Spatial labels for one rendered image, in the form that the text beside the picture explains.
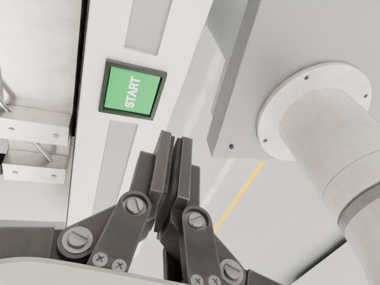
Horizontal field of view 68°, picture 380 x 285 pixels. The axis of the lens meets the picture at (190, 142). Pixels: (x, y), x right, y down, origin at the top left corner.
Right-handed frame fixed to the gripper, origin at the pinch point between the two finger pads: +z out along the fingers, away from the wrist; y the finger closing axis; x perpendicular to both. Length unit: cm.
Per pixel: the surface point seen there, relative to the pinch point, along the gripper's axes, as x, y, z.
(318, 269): -239, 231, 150
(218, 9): -7, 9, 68
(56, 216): -49, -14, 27
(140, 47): -0.8, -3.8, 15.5
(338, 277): -219, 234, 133
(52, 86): -11.6, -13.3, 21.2
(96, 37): -0.6, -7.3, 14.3
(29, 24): -4.6, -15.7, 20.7
